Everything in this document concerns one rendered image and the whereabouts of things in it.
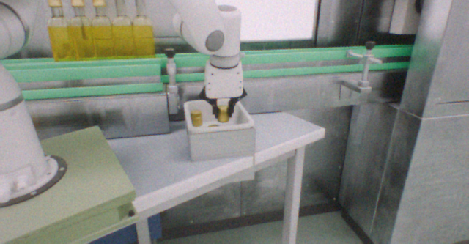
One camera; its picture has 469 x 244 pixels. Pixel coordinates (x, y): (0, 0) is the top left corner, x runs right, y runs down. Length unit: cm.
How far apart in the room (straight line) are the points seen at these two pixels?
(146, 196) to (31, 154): 22
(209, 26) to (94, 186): 36
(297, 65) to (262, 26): 22
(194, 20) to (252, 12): 61
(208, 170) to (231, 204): 79
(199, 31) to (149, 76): 34
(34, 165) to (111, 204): 16
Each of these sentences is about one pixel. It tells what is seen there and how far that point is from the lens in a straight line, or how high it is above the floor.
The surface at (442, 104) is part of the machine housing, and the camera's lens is 123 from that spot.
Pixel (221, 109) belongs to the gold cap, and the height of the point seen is 85.
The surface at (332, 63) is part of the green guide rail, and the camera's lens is 112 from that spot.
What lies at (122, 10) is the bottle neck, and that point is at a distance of 96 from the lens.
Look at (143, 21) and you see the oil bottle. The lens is 94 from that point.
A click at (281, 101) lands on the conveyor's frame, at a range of 104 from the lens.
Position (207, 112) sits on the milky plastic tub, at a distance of 91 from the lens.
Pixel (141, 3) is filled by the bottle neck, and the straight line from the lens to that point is 95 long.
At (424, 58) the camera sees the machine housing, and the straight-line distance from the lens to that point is 117.
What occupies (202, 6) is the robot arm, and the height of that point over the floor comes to 112.
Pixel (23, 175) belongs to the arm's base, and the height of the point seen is 85.
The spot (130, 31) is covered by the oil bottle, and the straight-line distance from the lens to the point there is 95.
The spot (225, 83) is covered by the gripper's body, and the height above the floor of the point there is 94.
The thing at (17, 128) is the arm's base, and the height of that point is 93.
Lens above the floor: 113
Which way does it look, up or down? 21 degrees down
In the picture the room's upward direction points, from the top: straight up
